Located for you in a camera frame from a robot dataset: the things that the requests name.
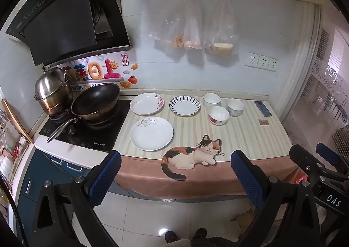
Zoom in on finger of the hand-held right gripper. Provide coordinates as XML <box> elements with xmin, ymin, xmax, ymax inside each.
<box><xmin>289</xmin><ymin>145</ymin><xmax>349</xmax><ymax>183</ymax></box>
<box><xmin>316</xmin><ymin>143</ymin><xmax>349</xmax><ymax>174</ymax></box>

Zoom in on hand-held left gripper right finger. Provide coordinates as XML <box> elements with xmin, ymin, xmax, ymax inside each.
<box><xmin>230</xmin><ymin>150</ymin><xmax>328</xmax><ymax>247</ymax></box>

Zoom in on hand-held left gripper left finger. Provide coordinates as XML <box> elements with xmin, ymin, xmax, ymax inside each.
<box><xmin>31</xmin><ymin>150</ymin><xmax>122</xmax><ymax>247</ymax></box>

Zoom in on white bowl red pattern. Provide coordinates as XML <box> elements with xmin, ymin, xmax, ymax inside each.
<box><xmin>209</xmin><ymin>106</ymin><xmax>230</xmax><ymax>125</ymax></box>

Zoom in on floral bowl blue rim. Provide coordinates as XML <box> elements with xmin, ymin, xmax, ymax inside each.
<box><xmin>227</xmin><ymin>98</ymin><xmax>245</xmax><ymax>117</ymax></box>

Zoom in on cardboard piece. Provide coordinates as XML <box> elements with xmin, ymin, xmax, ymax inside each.
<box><xmin>230</xmin><ymin>206</ymin><xmax>259</xmax><ymax>239</ymax></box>

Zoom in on striped cat print tablecloth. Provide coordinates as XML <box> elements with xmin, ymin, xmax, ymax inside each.
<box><xmin>113</xmin><ymin>90</ymin><xmax>298</xmax><ymax>198</ymax></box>

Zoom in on black glass cooktop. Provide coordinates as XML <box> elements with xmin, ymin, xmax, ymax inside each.
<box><xmin>39</xmin><ymin>98</ymin><xmax>132</xmax><ymax>152</ymax></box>

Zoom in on frosted glass door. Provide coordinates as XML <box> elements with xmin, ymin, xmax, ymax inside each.
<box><xmin>284</xmin><ymin>5</ymin><xmax>349</xmax><ymax>155</ymax></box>

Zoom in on blue smartphone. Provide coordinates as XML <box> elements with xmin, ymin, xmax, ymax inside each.
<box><xmin>254</xmin><ymin>101</ymin><xmax>272</xmax><ymax>117</ymax></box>

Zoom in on white plate grey flower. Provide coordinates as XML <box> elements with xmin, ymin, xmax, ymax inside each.
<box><xmin>130</xmin><ymin>117</ymin><xmax>174</xmax><ymax>151</ymax></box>

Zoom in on blue kitchen cabinet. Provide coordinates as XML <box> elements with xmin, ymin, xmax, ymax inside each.
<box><xmin>16</xmin><ymin>150</ymin><xmax>131</xmax><ymax>209</ymax></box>

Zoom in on person's right shoe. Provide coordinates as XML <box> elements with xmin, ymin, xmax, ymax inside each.
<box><xmin>193</xmin><ymin>228</ymin><xmax>208</xmax><ymax>240</ymax></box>

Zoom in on white plate pink flowers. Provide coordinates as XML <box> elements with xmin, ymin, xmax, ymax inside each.
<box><xmin>129</xmin><ymin>93</ymin><xmax>165</xmax><ymax>116</ymax></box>

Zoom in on white bowl dark rim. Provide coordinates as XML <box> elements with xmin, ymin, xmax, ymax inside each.
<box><xmin>202</xmin><ymin>92</ymin><xmax>222</xmax><ymax>109</ymax></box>

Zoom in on blue striped plate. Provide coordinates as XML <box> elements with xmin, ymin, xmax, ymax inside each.
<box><xmin>169</xmin><ymin>95</ymin><xmax>201</xmax><ymax>116</ymax></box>

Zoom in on wooden board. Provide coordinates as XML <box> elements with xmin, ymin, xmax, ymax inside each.
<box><xmin>1</xmin><ymin>100</ymin><xmax>34</xmax><ymax>144</ymax></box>

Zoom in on stainless steel steamer pot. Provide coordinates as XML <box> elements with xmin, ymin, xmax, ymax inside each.
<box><xmin>34</xmin><ymin>67</ymin><xmax>74</xmax><ymax>117</ymax></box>

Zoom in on clear plastic bag yellow block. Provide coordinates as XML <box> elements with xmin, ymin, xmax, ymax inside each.
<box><xmin>204</xmin><ymin>0</ymin><xmax>235</xmax><ymax>57</ymax></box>

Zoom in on black range hood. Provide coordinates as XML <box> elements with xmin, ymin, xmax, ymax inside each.
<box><xmin>5</xmin><ymin>0</ymin><xmax>134</xmax><ymax>67</ymax></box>

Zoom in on black wok with handle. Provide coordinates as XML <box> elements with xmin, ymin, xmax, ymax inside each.
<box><xmin>47</xmin><ymin>83</ymin><xmax>121</xmax><ymax>143</ymax></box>

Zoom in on colourful wall stickers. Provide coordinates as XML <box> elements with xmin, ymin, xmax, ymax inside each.
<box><xmin>61</xmin><ymin>52</ymin><xmax>139</xmax><ymax>90</ymax></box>

